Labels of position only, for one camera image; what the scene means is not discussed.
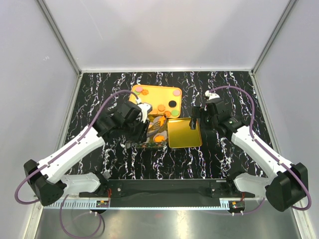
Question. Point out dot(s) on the green sandwich cookie right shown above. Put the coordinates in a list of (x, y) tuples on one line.
[(175, 113)]

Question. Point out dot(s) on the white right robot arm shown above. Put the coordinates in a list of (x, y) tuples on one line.
[(285, 183)]

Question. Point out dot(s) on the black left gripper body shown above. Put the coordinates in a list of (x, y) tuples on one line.
[(135, 132)]

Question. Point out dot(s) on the gold tin lid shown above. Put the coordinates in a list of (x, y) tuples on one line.
[(180, 134)]

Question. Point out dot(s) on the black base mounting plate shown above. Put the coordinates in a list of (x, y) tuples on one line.
[(165, 193)]

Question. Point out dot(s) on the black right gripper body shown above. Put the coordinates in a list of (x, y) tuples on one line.
[(207, 122)]

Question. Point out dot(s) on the black sandwich cookie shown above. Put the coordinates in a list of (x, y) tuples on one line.
[(172, 104)]

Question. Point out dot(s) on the white paper cup bottom-right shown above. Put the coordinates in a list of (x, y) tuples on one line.
[(161, 133)]

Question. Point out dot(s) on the plain orange macaron cookie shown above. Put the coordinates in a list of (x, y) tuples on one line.
[(161, 108)]

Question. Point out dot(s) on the orange swirl cookie lower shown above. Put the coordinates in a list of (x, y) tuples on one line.
[(167, 113)]

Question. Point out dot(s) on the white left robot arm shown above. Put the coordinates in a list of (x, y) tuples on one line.
[(47, 178)]

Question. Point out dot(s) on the orange swirl cookie upper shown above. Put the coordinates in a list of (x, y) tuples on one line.
[(145, 92)]

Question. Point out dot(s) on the orange swirl cookie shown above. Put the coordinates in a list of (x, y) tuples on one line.
[(167, 113), (145, 92)]

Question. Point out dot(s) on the pink sandwich cookie right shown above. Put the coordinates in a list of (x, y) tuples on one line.
[(177, 93)]

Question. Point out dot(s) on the orange fish cookie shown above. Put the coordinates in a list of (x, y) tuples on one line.
[(162, 120), (159, 138)]

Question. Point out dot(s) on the white paper cup top-right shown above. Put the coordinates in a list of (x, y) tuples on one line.
[(156, 121)]

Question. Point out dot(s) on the green decorated cookie tin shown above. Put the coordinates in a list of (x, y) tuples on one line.
[(151, 133)]

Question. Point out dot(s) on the yellow plastic tray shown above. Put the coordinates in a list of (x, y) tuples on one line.
[(160, 95)]

